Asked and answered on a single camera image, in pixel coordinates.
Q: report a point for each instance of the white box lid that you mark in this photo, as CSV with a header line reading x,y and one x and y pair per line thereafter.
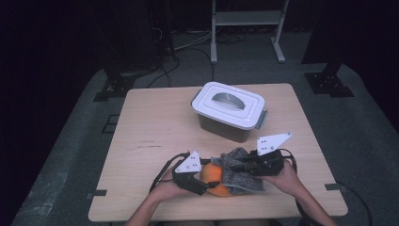
x,y
204,106

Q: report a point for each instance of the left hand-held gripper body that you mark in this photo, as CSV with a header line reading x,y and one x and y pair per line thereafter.
x,y
189,166

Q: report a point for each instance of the white metal stand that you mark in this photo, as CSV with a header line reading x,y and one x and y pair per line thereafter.
x,y
247,17

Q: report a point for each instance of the black stand base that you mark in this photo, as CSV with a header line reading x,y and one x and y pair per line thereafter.
x,y
117,86
327,83

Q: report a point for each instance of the black floor tape rectangle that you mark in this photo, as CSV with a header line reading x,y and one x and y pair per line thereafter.
x,y
110,124

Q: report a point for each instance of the person's right hand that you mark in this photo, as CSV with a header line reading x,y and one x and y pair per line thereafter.
x,y
288,180

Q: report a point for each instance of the person's left hand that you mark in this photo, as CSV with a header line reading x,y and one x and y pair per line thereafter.
x,y
167,191

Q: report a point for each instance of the orange plush toy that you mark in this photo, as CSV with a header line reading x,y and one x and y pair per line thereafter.
x,y
211,174

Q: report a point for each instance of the grey fluffy towel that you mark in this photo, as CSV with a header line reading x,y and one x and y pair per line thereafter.
x,y
241,183

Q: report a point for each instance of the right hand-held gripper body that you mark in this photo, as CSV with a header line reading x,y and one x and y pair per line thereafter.
x,y
266,164

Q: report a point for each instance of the translucent grey storage box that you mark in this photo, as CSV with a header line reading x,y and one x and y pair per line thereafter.
x,y
222,130

